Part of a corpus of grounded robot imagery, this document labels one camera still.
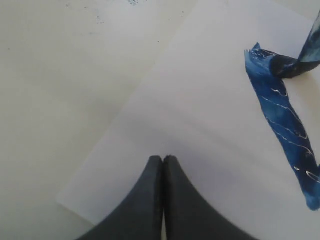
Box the white paper sheet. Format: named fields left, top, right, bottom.
left=57, top=0, right=320, bottom=240

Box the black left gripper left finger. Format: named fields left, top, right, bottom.
left=79, top=155, right=163, bottom=240

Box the black paintbrush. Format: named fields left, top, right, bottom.
left=270, top=15, right=320, bottom=79

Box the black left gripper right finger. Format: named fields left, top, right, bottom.
left=163, top=155, right=254, bottom=240

